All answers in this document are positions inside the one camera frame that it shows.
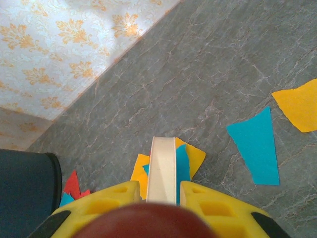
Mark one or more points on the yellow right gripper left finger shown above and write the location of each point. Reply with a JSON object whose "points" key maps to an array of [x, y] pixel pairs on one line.
{"points": [[104, 198]]}

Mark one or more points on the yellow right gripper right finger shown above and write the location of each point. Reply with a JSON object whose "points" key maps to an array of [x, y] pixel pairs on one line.
{"points": [[223, 210]]}

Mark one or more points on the yellow paper scrap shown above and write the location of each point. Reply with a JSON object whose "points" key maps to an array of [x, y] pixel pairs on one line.
{"points": [[138, 176], [297, 109], [196, 158]]}

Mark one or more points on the red paper scrap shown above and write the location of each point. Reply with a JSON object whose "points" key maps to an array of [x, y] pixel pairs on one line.
{"points": [[73, 184]]}

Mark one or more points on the blue paper scrap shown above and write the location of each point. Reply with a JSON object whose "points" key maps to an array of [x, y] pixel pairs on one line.
{"points": [[146, 169], [257, 153], [183, 163], [65, 199]]}

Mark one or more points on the dark blue waste bin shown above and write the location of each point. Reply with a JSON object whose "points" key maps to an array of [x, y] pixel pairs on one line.
{"points": [[24, 193]]}

